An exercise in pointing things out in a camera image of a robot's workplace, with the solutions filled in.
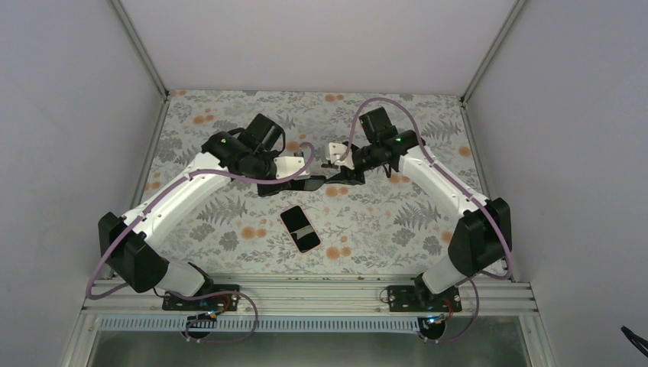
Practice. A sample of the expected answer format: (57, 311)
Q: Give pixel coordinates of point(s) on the aluminium frame rail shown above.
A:
(364, 295)

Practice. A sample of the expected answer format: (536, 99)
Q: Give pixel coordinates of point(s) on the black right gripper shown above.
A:
(345, 177)

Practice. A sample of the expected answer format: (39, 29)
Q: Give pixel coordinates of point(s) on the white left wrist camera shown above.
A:
(288, 165)

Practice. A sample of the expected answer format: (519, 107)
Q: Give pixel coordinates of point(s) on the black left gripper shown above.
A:
(264, 189)

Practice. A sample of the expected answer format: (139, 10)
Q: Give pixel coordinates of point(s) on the black phone case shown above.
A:
(312, 183)

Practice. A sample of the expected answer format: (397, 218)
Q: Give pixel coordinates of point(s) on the perforated cable duct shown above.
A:
(267, 324)

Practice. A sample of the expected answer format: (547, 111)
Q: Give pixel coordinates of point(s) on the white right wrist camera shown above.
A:
(336, 154)

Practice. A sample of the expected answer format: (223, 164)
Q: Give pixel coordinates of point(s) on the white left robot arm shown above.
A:
(128, 242)

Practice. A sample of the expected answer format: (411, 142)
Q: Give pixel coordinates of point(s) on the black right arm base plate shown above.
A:
(408, 298)

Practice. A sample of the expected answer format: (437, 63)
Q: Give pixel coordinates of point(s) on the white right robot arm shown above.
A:
(482, 233)

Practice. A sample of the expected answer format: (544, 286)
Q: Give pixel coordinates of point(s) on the phone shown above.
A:
(300, 229)

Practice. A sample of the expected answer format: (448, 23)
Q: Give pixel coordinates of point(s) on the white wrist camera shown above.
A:
(288, 165)
(336, 154)

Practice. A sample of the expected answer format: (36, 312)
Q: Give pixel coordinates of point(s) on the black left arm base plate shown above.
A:
(212, 298)

